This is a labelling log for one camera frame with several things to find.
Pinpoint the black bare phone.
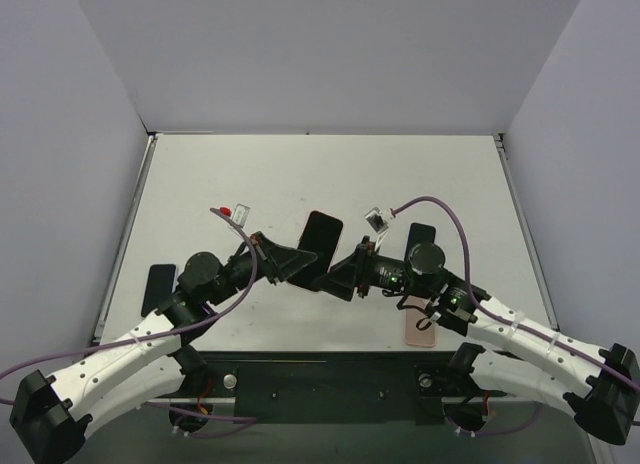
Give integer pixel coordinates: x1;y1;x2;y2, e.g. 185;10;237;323
404;222;436;260

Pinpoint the pink phone case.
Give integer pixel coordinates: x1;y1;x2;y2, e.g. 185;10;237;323
404;297;436;348

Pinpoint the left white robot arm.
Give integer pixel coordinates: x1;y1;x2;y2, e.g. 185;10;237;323
9;232;317;463

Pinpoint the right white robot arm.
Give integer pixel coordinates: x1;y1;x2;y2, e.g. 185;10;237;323
313;240;639;446

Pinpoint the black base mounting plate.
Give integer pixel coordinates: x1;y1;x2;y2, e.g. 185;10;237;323
173;351;485;425

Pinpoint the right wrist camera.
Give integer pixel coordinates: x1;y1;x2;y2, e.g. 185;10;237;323
364;207;395;251

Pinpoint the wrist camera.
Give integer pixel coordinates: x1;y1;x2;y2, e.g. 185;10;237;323
364;207;395;251
220;203;251;232

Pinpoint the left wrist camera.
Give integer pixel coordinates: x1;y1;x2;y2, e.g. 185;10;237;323
220;203;251;232

